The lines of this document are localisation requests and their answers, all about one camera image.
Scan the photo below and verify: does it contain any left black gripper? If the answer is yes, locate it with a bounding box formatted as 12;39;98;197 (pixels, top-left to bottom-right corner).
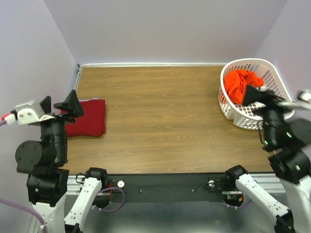
40;87;85;162

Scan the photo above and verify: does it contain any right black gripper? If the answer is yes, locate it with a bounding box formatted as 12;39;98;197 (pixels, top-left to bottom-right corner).
240;82;300;145

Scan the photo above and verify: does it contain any dark red t shirt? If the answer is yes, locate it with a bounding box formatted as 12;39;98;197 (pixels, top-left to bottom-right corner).
65;99;106;137

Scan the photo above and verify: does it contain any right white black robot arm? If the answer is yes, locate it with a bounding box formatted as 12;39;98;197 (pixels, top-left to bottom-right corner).
223;85;311;233

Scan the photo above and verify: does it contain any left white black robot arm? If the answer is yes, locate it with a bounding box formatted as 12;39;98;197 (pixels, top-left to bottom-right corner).
11;90;108;233

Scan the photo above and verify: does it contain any orange t shirt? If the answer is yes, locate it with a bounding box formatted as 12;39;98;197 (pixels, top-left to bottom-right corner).
224;69;264;105

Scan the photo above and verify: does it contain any folded purple t shirt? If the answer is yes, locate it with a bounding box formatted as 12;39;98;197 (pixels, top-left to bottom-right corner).
79;98;100;102

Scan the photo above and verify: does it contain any white plastic laundry basket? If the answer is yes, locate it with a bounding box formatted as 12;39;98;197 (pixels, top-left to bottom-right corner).
218;58;292;130

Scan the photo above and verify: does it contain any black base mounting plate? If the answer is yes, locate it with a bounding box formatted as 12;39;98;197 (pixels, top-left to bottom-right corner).
108;172;242;203

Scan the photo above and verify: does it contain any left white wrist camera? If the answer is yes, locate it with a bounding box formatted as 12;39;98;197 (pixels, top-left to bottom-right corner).
0;100;55;126

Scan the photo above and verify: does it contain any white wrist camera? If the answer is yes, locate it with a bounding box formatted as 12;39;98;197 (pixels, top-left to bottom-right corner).
0;100;55;126
296;89;311;103

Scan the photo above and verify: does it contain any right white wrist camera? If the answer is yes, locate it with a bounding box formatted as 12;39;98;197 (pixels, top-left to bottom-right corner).
296;89;311;103

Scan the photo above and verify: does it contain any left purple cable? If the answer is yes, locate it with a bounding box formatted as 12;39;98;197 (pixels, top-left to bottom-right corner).
0;118;47;233

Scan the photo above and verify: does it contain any aluminium frame rail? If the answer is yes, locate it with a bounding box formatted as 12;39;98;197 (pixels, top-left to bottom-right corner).
65;67;289;221

